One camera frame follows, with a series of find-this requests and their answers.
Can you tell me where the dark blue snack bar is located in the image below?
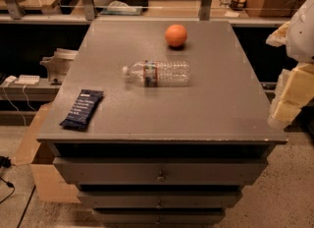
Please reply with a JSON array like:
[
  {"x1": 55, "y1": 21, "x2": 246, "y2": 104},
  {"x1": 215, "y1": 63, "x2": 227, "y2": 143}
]
[{"x1": 60, "y1": 89, "x2": 103, "y2": 130}]

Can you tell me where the grey drawer cabinet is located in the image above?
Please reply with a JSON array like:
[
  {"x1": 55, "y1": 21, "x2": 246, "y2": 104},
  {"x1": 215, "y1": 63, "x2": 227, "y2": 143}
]
[{"x1": 38, "y1": 21, "x2": 286, "y2": 225}]

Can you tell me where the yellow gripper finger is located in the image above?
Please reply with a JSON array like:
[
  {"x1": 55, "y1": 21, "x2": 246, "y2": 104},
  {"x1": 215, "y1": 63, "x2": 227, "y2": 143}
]
[
  {"x1": 266, "y1": 22, "x2": 290, "y2": 47},
  {"x1": 268, "y1": 63, "x2": 314, "y2": 129}
]

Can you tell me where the white power strip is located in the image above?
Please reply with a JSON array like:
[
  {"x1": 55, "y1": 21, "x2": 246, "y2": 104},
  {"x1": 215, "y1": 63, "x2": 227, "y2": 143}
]
[{"x1": 15, "y1": 75, "x2": 40, "y2": 86}]

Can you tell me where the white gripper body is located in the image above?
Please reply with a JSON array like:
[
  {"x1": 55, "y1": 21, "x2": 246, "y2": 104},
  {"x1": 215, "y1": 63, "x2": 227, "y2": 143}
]
[{"x1": 286, "y1": 0, "x2": 314, "y2": 63}]

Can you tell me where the white plastic fixture part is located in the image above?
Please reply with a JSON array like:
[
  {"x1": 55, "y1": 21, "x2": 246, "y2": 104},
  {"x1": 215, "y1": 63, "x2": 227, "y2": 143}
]
[{"x1": 40, "y1": 48, "x2": 78, "y2": 84}]

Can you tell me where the white cable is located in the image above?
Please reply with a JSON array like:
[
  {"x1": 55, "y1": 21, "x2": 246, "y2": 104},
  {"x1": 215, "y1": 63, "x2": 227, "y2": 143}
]
[{"x1": 1, "y1": 75, "x2": 37, "y2": 127}]

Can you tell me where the orange fruit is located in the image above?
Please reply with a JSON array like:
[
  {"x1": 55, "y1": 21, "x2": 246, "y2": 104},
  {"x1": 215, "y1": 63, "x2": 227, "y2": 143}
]
[{"x1": 165, "y1": 25, "x2": 187, "y2": 47}]

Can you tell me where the clear plastic water bottle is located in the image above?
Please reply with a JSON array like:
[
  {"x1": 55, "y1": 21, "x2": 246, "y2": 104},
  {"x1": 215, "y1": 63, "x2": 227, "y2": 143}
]
[{"x1": 123, "y1": 60, "x2": 190, "y2": 87}]

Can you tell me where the black cable on floor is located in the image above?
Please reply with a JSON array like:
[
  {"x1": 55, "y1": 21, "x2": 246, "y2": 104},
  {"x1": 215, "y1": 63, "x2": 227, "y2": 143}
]
[{"x1": 0, "y1": 155, "x2": 17, "y2": 205}]

